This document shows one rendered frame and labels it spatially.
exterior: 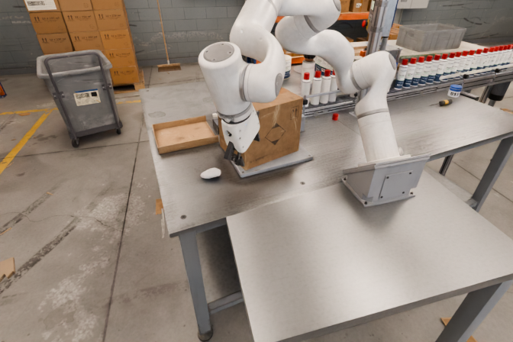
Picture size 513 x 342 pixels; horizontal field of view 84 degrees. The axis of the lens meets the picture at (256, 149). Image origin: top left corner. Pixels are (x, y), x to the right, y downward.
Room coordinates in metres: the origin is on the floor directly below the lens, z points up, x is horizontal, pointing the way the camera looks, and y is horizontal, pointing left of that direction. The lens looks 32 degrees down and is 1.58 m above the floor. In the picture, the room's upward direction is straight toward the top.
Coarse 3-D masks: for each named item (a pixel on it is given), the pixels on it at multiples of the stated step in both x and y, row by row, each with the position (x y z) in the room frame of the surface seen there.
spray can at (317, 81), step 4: (316, 72) 1.64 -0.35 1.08; (320, 72) 1.64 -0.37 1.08; (316, 76) 1.64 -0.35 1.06; (320, 76) 1.64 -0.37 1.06; (316, 80) 1.63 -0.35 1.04; (320, 80) 1.63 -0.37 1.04; (312, 84) 1.65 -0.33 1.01; (316, 84) 1.63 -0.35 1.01; (320, 84) 1.63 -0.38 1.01; (312, 88) 1.64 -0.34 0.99; (316, 88) 1.62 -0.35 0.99; (320, 88) 1.63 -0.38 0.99; (312, 92) 1.64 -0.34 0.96; (316, 92) 1.62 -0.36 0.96; (316, 96) 1.62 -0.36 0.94; (312, 100) 1.63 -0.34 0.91; (316, 100) 1.62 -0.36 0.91; (312, 104) 1.63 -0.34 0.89; (316, 104) 1.62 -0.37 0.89
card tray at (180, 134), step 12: (180, 120) 1.45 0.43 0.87; (192, 120) 1.48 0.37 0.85; (204, 120) 1.50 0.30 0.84; (156, 132) 1.37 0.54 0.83; (168, 132) 1.37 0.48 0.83; (180, 132) 1.37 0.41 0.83; (192, 132) 1.37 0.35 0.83; (204, 132) 1.37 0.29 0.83; (156, 144) 1.18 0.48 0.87; (168, 144) 1.24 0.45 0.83; (180, 144) 1.20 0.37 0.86; (192, 144) 1.22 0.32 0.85; (204, 144) 1.24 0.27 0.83
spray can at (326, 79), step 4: (324, 72) 1.67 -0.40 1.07; (328, 72) 1.66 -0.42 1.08; (324, 76) 1.66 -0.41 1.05; (328, 76) 1.66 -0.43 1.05; (324, 80) 1.65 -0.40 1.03; (328, 80) 1.65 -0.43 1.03; (324, 84) 1.65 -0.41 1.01; (328, 84) 1.65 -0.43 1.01; (324, 88) 1.65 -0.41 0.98; (328, 88) 1.65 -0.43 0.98; (320, 96) 1.67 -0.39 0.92; (324, 96) 1.65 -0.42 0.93; (320, 100) 1.66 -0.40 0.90; (324, 100) 1.65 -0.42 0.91
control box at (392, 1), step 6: (372, 0) 1.75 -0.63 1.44; (390, 0) 1.60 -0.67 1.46; (396, 0) 1.59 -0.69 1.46; (390, 6) 1.60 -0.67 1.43; (372, 12) 1.67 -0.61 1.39; (390, 12) 1.60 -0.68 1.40; (372, 18) 1.63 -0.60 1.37; (390, 18) 1.60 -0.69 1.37; (384, 24) 1.60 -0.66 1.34; (390, 24) 1.59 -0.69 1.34; (366, 30) 1.74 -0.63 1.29; (384, 30) 1.60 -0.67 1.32; (384, 36) 1.60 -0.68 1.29
